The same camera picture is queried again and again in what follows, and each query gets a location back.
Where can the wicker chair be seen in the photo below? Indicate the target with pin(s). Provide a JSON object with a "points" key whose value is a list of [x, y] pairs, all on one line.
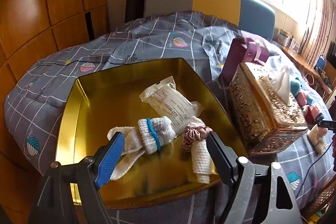
{"points": [[325, 197]]}

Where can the white wet wipes packet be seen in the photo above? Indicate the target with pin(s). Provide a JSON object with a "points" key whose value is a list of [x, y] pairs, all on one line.
{"points": [[166, 100]]}

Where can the blue folding chair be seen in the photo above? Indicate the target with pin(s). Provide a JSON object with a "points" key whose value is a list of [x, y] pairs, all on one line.
{"points": [[321, 62]]}

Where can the white sock blue band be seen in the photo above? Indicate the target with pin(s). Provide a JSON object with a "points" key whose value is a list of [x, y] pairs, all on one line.
{"points": [[148, 137]]}

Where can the gold metal tray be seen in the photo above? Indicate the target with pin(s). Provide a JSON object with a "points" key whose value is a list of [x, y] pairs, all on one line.
{"points": [[106, 99]]}

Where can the purple cardboard box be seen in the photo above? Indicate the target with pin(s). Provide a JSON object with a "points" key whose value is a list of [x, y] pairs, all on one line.
{"points": [[243, 49]]}

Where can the pink right curtain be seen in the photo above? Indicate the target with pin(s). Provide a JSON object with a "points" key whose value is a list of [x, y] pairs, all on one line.
{"points": [[320, 22]]}

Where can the wooden desk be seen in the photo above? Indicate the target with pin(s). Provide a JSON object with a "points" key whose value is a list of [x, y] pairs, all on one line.
{"points": [[305, 69]]}

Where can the pink towel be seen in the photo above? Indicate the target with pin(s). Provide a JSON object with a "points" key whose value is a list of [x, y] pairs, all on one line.
{"points": [[312, 114]]}

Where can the grey yellow blue headboard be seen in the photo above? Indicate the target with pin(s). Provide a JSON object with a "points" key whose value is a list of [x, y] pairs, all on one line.
{"points": [[253, 16]]}

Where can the beige rolled cloth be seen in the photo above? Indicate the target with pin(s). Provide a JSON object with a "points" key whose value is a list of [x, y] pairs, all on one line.
{"points": [[315, 136]]}

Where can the wooden wardrobe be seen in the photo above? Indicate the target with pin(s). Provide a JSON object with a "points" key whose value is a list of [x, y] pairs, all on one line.
{"points": [[33, 29]]}

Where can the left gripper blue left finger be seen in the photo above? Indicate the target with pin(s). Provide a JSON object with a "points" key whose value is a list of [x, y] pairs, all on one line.
{"points": [[106, 159]]}

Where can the grey plaid bed quilt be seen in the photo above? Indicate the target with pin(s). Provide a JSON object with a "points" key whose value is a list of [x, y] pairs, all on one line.
{"points": [[34, 108]]}

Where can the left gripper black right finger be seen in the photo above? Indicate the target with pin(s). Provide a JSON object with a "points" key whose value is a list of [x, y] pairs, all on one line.
{"points": [[224, 159]]}

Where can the ornate gold tissue box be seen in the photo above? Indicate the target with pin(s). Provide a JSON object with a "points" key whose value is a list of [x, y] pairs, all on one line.
{"points": [[268, 124]]}

